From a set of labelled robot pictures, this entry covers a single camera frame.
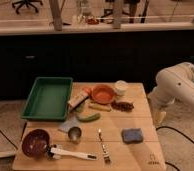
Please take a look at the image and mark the blue sponge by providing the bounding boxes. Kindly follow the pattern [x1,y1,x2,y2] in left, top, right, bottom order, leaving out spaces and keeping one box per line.
[121,128,143,144]

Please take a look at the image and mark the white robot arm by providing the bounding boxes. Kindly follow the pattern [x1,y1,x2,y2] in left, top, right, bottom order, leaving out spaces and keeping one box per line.
[147,62,194,127]

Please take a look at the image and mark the orange bowl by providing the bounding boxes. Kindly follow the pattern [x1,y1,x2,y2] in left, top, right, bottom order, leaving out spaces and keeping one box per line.
[91,85,115,104]

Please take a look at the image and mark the purple bowl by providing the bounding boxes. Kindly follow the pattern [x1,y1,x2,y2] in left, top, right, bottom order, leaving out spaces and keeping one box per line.
[22,129,50,158]

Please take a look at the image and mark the dark grape bunch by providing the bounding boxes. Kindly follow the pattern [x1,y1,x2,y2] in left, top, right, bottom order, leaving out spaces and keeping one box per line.
[111,101,134,112]

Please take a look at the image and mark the white cup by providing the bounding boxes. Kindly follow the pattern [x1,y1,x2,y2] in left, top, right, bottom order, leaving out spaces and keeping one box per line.
[114,80,128,96]

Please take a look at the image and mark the yellow banana toy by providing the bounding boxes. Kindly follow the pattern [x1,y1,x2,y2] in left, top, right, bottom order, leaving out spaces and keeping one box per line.
[89,103,111,112]

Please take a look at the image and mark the green cucumber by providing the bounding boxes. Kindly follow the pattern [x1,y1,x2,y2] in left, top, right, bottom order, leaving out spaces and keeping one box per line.
[76,113,101,122]

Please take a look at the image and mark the metal fork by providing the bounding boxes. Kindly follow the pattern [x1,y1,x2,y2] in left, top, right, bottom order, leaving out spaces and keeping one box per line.
[98,129,111,164]

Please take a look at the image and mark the green pepper toy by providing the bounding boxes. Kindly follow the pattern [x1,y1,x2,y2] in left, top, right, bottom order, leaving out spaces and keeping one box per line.
[74,101,86,113]

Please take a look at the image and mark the grey cloth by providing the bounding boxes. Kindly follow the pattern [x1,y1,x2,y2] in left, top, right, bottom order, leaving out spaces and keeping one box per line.
[58,116,79,133]

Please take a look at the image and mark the green plastic tray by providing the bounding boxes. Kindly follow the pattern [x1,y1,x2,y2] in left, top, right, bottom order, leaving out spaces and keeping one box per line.
[22,77,73,121]

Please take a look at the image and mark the black office chair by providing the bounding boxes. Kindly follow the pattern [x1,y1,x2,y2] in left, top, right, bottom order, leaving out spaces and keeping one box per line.
[12,0,43,14]

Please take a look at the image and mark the black cable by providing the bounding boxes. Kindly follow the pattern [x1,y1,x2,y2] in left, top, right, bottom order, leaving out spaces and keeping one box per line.
[156,125,194,171]

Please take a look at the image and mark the white handled brush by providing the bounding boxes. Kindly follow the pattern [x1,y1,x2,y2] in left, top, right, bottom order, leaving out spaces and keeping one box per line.
[49,146,97,161]

